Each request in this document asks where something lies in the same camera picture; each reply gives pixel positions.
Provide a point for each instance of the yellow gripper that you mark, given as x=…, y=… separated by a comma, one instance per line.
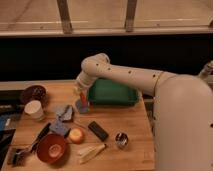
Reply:
x=78, y=90

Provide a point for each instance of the red pepper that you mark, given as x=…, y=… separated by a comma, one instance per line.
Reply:
x=83, y=99

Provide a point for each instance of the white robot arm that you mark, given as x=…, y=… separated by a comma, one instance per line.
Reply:
x=183, y=111

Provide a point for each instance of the dark maroon bowl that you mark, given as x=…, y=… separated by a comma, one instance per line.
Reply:
x=34, y=92

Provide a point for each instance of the red bowl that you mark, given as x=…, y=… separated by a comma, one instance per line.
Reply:
x=51, y=148

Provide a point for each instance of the small blue cup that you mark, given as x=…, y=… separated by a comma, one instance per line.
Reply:
x=81, y=109

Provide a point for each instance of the green plastic tray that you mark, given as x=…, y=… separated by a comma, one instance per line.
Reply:
x=107, y=92

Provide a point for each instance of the blue crumpled cloth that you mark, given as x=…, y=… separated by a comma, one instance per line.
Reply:
x=64, y=113

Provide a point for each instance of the black rectangular block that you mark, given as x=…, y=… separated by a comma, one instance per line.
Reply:
x=98, y=131

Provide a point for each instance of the orange apple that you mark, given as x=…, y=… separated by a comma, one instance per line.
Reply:
x=76, y=135

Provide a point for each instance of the white paper cup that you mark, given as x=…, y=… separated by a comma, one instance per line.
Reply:
x=34, y=109

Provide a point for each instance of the yellow corn cob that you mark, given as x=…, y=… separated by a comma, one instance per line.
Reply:
x=90, y=152

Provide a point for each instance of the small metal cup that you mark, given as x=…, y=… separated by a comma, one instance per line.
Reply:
x=121, y=140

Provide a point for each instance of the black handled brush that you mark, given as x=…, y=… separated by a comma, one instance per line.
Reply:
x=17, y=155

